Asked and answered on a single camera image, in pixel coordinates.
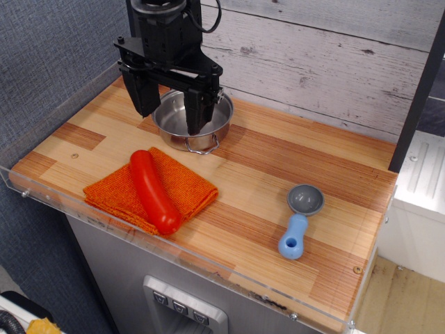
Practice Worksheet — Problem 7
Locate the black vertical post right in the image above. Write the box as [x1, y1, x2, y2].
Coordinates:
[388, 13, 444, 173]

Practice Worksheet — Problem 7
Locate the silver metal pan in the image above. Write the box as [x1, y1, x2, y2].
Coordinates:
[152, 90, 234, 155]

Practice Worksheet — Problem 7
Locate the black vertical post left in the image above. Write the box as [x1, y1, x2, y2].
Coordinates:
[125, 0, 140, 38]

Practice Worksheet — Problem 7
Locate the clear acrylic table guard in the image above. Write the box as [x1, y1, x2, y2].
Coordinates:
[1, 68, 396, 333]

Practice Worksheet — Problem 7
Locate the silver toy fridge cabinet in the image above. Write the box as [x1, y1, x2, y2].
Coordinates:
[65, 212, 324, 334]

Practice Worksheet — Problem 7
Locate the blue grey ice cream scoop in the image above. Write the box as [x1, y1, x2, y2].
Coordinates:
[278, 184, 325, 260]

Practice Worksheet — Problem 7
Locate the red toy sausage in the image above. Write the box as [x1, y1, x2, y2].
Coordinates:
[129, 150, 181, 235]

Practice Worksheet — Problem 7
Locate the black vertical post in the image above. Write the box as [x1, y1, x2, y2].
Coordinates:
[125, 0, 140, 38]
[388, 13, 444, 173]

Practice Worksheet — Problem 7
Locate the orange folded rag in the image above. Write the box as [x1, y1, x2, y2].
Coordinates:
[83, 148, 218, 235]

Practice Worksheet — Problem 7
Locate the silver dispenser button panel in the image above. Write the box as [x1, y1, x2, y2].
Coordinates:
[143, 275, 229, 333]

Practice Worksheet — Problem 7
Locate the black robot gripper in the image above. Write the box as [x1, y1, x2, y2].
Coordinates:
[114, 1, 223, 136]

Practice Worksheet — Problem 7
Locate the white ribbed side counter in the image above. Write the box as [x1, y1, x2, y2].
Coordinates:
[376, 131, 444, 282]

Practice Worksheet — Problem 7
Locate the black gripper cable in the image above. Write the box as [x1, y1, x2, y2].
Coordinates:
[184, 0, 223, 34]

